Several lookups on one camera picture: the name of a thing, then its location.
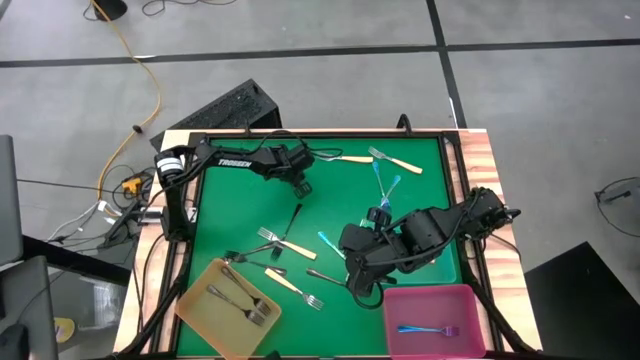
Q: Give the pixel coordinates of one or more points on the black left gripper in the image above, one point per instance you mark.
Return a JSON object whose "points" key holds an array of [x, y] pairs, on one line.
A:
{"points": [[292, 160]]}

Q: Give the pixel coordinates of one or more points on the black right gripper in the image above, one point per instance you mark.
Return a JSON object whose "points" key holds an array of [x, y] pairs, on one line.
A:
{"points": [[360, 250]]}

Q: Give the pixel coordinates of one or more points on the dark metal fork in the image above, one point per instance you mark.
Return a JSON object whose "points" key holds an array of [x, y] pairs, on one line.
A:
{"points": [[295, 215], [240, 287], [322, 276], [260, 248], [265, 266], [225, 298]]}

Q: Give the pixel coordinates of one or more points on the iridescent blue fork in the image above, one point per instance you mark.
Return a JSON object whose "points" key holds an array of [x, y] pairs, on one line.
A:
{"points": [[394, 185], [378, 180], [420, 329], [327, 241]]}

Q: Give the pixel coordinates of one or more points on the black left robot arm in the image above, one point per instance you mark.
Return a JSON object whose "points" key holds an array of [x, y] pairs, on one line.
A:
{"points": [[235, 161]]}

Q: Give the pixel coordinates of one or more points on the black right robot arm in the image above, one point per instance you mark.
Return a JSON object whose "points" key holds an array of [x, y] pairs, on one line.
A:
{"points": [[450, 225]]}

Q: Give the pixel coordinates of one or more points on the green table mat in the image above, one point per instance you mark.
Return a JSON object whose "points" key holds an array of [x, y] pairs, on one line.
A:
{"points": [[330, 325]]}

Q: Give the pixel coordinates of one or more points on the pink plastic bin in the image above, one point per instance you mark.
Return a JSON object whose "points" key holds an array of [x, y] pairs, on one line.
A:
{"points": [[430, 305]]}

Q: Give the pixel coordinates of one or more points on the teal plastic bin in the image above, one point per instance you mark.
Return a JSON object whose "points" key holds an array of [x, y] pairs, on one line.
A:
{"points": [[440, 272]]}

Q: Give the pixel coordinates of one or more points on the black perforated computer case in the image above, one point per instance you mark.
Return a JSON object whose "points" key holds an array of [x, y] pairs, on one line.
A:
{"points": [[240, 102]]}

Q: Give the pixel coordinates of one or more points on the orange plastic bin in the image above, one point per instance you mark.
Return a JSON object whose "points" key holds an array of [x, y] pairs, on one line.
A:
{"points": [[197, 315]]}

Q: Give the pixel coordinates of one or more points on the yellow power plug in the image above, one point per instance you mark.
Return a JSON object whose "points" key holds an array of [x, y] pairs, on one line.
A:
{"points": [[132, 185]]}

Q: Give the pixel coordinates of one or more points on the black round stand base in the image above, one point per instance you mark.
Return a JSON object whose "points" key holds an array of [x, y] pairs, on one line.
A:
{"points": [[111, 7]]}

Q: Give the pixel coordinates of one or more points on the black desk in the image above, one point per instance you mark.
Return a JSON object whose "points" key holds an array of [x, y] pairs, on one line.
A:
{"points": [[75, 260]]}

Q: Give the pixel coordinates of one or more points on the yellow floor sticker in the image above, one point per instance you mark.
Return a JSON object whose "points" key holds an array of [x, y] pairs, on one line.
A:
{"points": [[65, 330]]}

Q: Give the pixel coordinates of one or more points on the dark grey monitor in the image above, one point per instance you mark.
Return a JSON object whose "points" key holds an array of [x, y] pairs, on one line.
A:
{"points": [[25, 300]]}

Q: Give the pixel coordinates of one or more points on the black aluminium table frame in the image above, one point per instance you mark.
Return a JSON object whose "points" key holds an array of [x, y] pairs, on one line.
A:
{"points": [[350, 134]]}

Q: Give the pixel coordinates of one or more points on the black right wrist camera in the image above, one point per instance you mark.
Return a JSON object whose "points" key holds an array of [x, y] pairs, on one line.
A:
{"points": [[380, 218]]}

